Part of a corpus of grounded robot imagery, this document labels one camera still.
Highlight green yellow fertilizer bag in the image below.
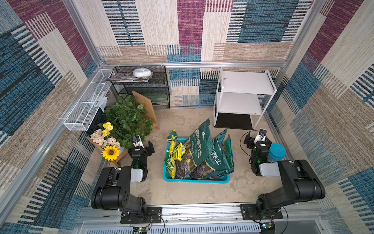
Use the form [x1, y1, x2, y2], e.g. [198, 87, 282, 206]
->
[164, 130, 179, 179]

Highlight green blue pink soil bag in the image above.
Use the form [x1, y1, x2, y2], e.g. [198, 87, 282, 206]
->
[224, 135, 235, 174]

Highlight dark green soil bag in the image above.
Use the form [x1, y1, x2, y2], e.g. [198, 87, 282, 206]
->
[175, 119, 213, 179]
[191, 129, 229, 179]

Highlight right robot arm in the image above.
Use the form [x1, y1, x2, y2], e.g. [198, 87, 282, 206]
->
[241, 130, 326, 219]

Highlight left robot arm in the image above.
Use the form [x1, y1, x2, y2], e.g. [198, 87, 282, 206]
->
[91, 140, 154, 218]

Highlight white metal shelf unit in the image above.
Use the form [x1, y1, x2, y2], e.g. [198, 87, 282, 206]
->
[213, 69, 277, 131]

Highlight teal round container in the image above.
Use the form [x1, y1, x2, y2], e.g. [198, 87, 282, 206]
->
[267, 143, 286, 162]

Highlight green leafy artificial plant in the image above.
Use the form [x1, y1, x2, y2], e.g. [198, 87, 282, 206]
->
[104, 95, 153, 150]

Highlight yellow sunflower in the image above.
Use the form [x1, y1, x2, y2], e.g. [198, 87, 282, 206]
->
[101, 146, 120, 161]

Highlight wooden board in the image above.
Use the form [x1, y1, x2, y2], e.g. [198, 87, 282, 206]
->
[132, 91, 160, 130]

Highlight small yellow flowers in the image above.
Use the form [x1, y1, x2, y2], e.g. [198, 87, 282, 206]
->
[102, 122, 113, 137]

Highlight teal plastic basket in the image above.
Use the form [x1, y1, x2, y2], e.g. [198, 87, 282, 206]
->
[163, 143, 230, 184]

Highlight pale pink flower bouquet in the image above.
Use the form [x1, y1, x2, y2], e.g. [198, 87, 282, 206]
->
[90, 129, 121, 149]

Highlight white round device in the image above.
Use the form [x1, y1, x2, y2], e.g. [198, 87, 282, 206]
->
[132, 68, 152, 78]

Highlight magazine on rack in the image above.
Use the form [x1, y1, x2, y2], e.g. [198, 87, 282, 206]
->
[106, 73, 153, 83]

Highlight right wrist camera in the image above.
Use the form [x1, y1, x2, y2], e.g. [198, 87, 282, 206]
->
[254, 129, 267, 143]

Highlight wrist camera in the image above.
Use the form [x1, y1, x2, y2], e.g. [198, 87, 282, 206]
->
[132, 135, 144, 148]
[254, 129, 267, 143]

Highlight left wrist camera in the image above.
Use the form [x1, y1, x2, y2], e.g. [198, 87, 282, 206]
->
[132, 135, 144, 148]

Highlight black wire mesh rack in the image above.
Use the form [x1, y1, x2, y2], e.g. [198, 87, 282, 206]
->
[111, 66, 170, 109]

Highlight white wire wall basket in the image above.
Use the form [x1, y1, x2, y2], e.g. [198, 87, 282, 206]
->
[64, 69, 113, 131]

